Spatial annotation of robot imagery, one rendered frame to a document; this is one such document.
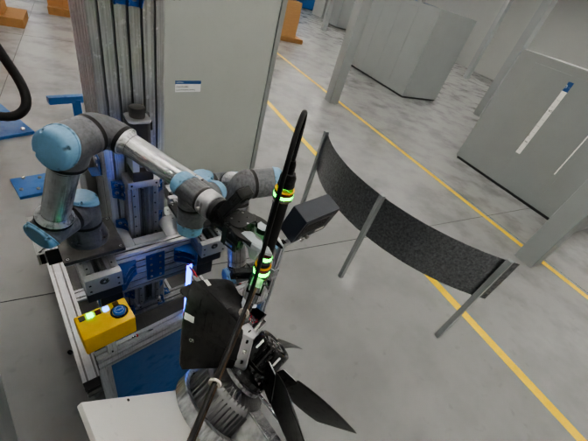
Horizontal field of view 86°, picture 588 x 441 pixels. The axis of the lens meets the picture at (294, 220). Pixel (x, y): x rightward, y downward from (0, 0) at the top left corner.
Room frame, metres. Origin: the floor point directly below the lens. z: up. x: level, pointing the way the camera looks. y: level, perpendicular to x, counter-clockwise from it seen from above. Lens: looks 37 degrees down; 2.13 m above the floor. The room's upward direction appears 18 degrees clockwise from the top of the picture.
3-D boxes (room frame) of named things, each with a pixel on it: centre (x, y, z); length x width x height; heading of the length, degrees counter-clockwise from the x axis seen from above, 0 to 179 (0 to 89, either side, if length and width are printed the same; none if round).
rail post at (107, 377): (0.51, 0.53, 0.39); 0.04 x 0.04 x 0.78; 54
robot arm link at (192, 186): (0.69, 0.29, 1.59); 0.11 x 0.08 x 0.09; 64
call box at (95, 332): (0.54, 0.51, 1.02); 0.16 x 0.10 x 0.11; 144
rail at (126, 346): (0.86, 0.27, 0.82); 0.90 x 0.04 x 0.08; 144
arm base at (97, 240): (0.86, 0.81, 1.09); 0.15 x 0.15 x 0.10
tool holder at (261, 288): (0.56, 0.04, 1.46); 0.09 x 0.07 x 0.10; 179
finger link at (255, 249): (0.55, 0.07, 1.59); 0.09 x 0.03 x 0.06; 55
